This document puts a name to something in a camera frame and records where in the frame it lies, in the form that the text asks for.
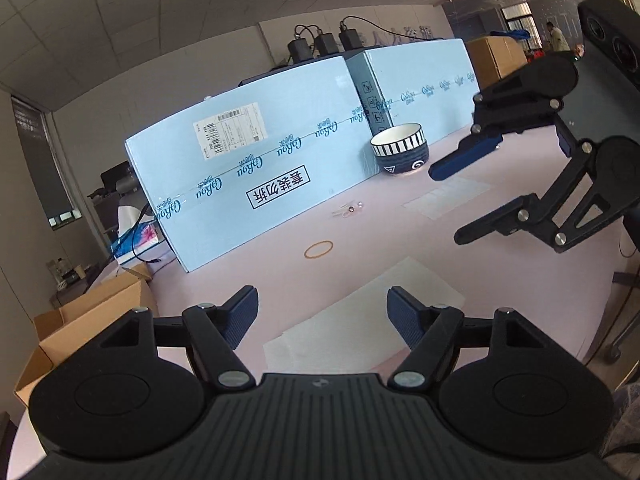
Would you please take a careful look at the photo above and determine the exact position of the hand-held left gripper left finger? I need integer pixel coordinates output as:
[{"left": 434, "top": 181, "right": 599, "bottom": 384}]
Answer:
[{"left": 100, "top": 285, "right": 258, "bottom": 393}]

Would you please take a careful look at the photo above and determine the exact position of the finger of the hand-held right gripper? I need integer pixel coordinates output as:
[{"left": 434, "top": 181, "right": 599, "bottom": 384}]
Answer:
[
  {"left": 454, "top": 140, "right": 627, "bottom": 256},
  {"left": 429, "top": 72, "right": 557, "bottom": 182}
]

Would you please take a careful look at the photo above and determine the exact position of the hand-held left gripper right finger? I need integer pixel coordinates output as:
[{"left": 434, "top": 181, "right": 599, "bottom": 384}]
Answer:
[{"left": 387, "top": 286, "right": 548, "bottom": 393}]

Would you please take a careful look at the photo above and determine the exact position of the dark blue ceramic bowl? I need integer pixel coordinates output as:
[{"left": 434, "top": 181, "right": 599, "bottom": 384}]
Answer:
[{"left": 377, "top": 144, "right": 431, "bottom": 176}]

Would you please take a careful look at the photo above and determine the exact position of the striped white ceramic bowl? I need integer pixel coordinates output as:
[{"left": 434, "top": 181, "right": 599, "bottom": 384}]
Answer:
[{"left": 370, "top": 124, "right": 426, "bottom": 157}]

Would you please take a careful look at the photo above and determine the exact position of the light blue carton with barcode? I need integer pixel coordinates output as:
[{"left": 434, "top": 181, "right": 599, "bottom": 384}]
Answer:
[{"left": 345, "top": 37, "right": 483, "bottom": 148}]

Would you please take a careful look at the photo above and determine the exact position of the brown closed carton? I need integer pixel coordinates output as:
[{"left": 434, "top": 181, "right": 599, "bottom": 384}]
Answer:
[{"left": 467, "top": 35, "right": 528, "bottom": 92}]

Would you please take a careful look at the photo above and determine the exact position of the large light blue carton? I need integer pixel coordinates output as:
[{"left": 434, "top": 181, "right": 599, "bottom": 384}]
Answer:
[{"left": 124, "top": 55, "right": 381, "bottom": 273}]

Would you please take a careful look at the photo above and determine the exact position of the blue tissue box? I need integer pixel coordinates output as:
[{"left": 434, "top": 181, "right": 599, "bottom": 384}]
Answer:
[{"left": 111, "top": 205, "right": 171, "bottom": 266}]

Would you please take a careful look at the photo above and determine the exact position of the open brown cardboard box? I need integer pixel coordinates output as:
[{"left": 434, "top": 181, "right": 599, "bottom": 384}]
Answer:
[{"left": 14, "top": 269, "right": 160, "bottom": 408}]

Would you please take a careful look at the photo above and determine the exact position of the black power adapter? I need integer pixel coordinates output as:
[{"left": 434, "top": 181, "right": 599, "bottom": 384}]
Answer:
[
  {"left": 314, "top": 27, "right": 341, "bottom": 56},
  {"left": 287, "top": 25, "right": 315, "bottom": 63},
  {"left": 339, "top": 19, "right": 362, "bottom": 51}
]

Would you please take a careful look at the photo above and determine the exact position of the grey office chair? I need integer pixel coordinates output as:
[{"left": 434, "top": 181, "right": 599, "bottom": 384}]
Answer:
[{"left": 114, "top": 175, "right": 143, "bottom": 198}]

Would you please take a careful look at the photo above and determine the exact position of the cluttered side table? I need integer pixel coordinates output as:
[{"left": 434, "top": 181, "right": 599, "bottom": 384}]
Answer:
[{"left": 47, "top": 255, "right": 103, "bottom": 308}]

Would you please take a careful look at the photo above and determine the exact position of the black monitor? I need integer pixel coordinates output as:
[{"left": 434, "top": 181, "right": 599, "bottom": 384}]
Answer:
[{"left": 100, "top": 160, "right": 133, "bottom": 188}]

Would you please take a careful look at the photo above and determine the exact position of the patterned cloth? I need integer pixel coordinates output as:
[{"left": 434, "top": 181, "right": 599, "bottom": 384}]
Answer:
[{"left": 597, "top": 377, "right": 640, "bottom": 480}]

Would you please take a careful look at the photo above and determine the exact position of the dark window blind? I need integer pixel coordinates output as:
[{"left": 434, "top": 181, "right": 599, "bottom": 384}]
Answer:
[{"left": 11, "top": 96, "right": 76, "bottom": 227}]

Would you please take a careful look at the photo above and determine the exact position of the black cable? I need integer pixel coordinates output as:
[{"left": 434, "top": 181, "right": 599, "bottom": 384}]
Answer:
[{"left": 131, "top": 204, "right": 162, "bottom": 265}]

